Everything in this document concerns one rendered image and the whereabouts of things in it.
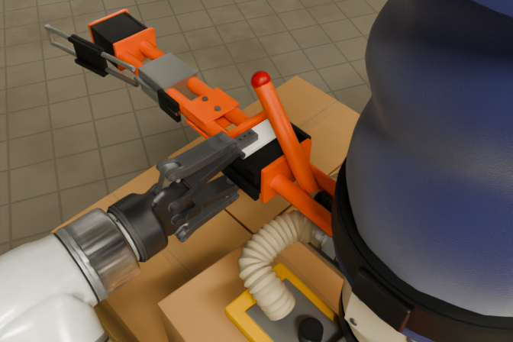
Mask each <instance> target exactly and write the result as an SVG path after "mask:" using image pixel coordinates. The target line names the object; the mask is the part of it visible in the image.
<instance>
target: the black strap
mask: <svg viewBox="0 0 513 342"><path fill-rule="evenodd" d="M346 161H347V157H345V159H344V161H343V163H342V166H341V168H340V170H339V173H338V176H337V182H336V186H335V190H334V198H333V202H332V207H331V229H332V234H333V239H334V243H335V246H336V248H337V252H338V254H339V257H340V259H341V261H342V263H343V265H344V266H345V268H346V270H347V272H348V274H349V275H350V277H351V278H352V280H353V286H352V289H351V291H352V293H353V294H354V295H356V296H357V297H358V298H359V299H360V300H361V301H363V302H364V303H365V304H366V305H367V306H369V307H370V308H371V309H372V310H373V311H374V312H375V313H377V315H378V316H380V317H381V318H382V319H383V320H384V321H385V322H387V323H388V324H389V325H390V326H391V327H392V328H394V329H395V330H396V331H398V332H401V331H403V330H404V329H405V327H406V328H408V329H410V330H411V331H414V332H415V333H416V334H419V335H421V336H423V337H426V338H428V339H431V340H433V341H436V342H513V317H503V316H491V315H481V314H479V313H476V312H474V311H470V310H467V309H464V308H461V307H458V306H456V305H453V304H450V303H449V302H445V301H443V300H441V299H438V298H435V297H434V296H431V295H428V294H426V293H423V292H420V291H418V290H417V289H415V288H414V287H412V286H410V285H409V284H408V283H406V282H405V281H403V280H402V279H400V278H398V277H397V275H396V274H394V272H393V271H391V270H390V268H388V267H387V265H385V264H384V262H383V261H381V259H380V258H378V257H377V255H375V254H374V252H372V251H371V249H370V248H368V246H367V245H366V243H365V241H364V240H363V238H362V237H361V236H360V234H359V233H358V230H357V225H356V222H355V220H354V216H353V212H352V208H351V206H350V200H349V195H348V189H347V178H346Z"/></svg>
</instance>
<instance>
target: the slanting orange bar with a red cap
mask: <svg viewBox="0 0 513 342"><path fill-rule="evenodd" d="M251 84H252V86H253V87H254V90H255V92H256V94H257V96H258V99H259V100H260V103H261V105H262V106H263V110H264V111H265V113H266V116H267V118H268V120H269V122H270V124H271V127H272V129H273V131H274V133H275V135H276V138H277V140H278V142H279V145H280V147H281V148H282V151H283V153H284V155H285V157H286V159H287V161H288V164H289V166H290V168H291V170H292V173H293V175H294V177H295V179H296V182H297V183H298V186H299V188H300V189H302V190H303V191H304V192H306V193H307V194H311V193H313V192H315V191H316V190H317V189H318V188H319V187H318V184H317V182H316V179H315V177H314V175H313V172H312V171H311V168H310V166H309V164H308V161H307V160H306V157H305V155H304V153H303V150H302V148H301V146H300V143H299V142H298V139H297V137H296V135H295V132H294V131H293V128H292V126H291V124H290V121H289V119H288V117H287V114H286V112H285V110H284V108H283V106H282V103H281V101H280V99H279V96H278V95H277V92H276V90H275V88H274V85H273V83H272V81H271V78H270V75H269V74H268V73H267V72H265V71H257V72H255V73H254V74H253V75H252V78H251Z"/></svg>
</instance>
